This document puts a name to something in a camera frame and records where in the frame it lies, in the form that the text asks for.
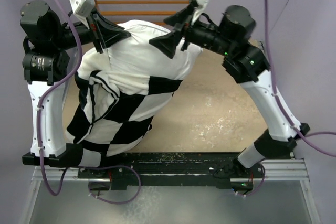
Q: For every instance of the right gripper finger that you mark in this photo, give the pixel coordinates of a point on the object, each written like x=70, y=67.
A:
x=180, y=17
x=167, y=44

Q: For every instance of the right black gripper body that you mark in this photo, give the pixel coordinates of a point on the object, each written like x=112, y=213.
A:
x=196, y=33

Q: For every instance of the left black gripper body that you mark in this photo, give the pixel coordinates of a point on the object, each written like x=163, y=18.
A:
x=92, y=31

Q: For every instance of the white pillow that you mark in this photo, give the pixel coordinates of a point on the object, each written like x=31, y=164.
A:
x=133, y=66

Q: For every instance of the black white checkered pillowcase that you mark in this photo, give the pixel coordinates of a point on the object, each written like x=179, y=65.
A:
x=116, y=107

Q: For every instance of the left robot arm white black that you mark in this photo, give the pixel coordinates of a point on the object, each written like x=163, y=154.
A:
x=47, y=70

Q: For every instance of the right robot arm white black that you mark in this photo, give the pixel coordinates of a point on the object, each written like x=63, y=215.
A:
x=248, y=66

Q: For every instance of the wooden shelf rack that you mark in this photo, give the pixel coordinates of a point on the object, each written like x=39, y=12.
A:
x=155, y=11

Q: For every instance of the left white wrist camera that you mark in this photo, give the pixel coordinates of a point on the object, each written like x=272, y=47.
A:
x=82, y=9

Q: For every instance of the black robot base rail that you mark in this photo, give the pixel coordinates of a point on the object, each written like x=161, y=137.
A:
x=213, y=169

